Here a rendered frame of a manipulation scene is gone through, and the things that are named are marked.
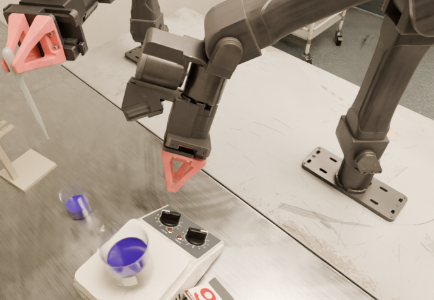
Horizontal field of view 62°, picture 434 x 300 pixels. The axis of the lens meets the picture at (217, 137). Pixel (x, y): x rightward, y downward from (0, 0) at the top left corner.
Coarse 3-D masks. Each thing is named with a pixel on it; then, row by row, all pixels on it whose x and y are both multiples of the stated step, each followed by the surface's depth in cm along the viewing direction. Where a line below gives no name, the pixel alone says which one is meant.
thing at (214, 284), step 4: (212, 280) 58; (216, 280) 58; (204, 284) 57; (208, 284) 58; (212, 284) 58; (216, 284) 58; (220, 284) 58; (192, 288) 55; (212, 288) 57; (216, 288) 57; (220, 288) 57; (224, 288) 57; (184, 292) 53; (216, 292) 57; (220, 292) 57; (224, 292) 57; (228, 292) 57; (188, 296) 53; (220, 296) 57; (224, 296) 57; (228, 296) 57
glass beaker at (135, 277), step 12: (108, 228) 47; (120, 228) 48; (132, 228) 48; (144, 228) 47; (108, 240) 48; (144, 240) 49; (108, 264) 44; (132, 264) 43; (144, 264) 46; (120, 276) 45; (132, 276) 45; (144, 276) 47; (120, 288) 48; (132, 288) 48
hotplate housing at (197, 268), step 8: (160, 208) 64; (144, 216) 60; (168, 240) 56; (216, 248) 59; (192, 256) 55; (208, 256) 56; (216, 256) 60; (192, 264) 53; (200, 264) 55; (208, 264) 58; (184, 272) 53; (192, 272) 53; (200, 272) 56; (184, 280) 52; (192, 280) 55; (80, 288) 51; (176, 288) 51; (184, 288) 53; (88, 296) 51; (168, 296) 50; (176, 296) 52; (184, 296) 55
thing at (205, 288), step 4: (196, 288) 55; (200, 288) 56; (204, 288) 56; (208, 288) 57; (192, 292) 54; (196, 292) 55; (200, 292) 55; (204, 292) 55; (208, 292) 56; (212, 292) 57; (196, 296) 54; (200, 296) 54; (204, 296) 55; (208, 296) 55; (212, 296) 56; (216, 296) 56
